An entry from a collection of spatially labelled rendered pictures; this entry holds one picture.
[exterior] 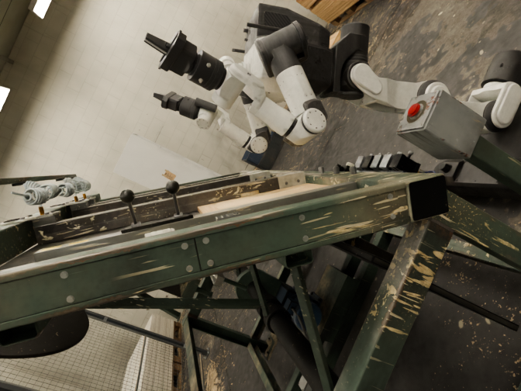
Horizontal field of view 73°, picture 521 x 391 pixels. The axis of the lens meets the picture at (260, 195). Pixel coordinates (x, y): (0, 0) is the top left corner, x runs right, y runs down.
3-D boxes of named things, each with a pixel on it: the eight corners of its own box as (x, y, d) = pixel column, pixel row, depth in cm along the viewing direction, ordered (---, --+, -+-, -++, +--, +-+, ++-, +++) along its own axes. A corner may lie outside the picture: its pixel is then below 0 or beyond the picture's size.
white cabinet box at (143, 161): (263, 198, 529) (131, 133, 475) (246, 232, 532) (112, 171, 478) (255, 192, 588) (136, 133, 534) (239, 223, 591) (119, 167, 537)
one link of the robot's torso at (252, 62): (311, 42, 157) (231, 29, 148) (350, 8, 124) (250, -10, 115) (307, 110, 159) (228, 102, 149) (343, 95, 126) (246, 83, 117)
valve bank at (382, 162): (457, 169, 125) (405, 137, 119) (439, 205, 124) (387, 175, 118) (375, 168, 173) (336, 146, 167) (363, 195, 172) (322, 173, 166)
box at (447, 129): (490, 120, 96) (441, 87, 92) (472, 160, 96) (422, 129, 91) (455, 126, 108) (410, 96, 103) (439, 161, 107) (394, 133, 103)
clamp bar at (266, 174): (272, 182, 206) (265, 141, 203) (49, 229, 177) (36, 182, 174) (267, 181, 215) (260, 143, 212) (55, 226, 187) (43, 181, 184)
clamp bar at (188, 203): (308, 187, 154) (299, 132, 151) (1, 254, 126) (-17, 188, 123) (300, 186, 164) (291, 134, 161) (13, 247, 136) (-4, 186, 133)
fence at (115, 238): (358, 194, 116) (356, 181, 115) (36, 268, 93) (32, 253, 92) (350, 192, 120) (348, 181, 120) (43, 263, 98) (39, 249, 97)
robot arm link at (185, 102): (174, 86, 163) (198, 95, 163) (170, 105, 168) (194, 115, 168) (162, 92, 152) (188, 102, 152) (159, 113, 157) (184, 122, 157)
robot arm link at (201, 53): (175, 46, 86) (217, 70, 92) (181, 21, 91) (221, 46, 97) (155, 77, 95) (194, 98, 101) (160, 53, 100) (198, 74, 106)
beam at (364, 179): (450, 212, 95) (446, 172, 94) (412, 223, 92) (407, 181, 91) (253, 182, 307) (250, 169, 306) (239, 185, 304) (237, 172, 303)
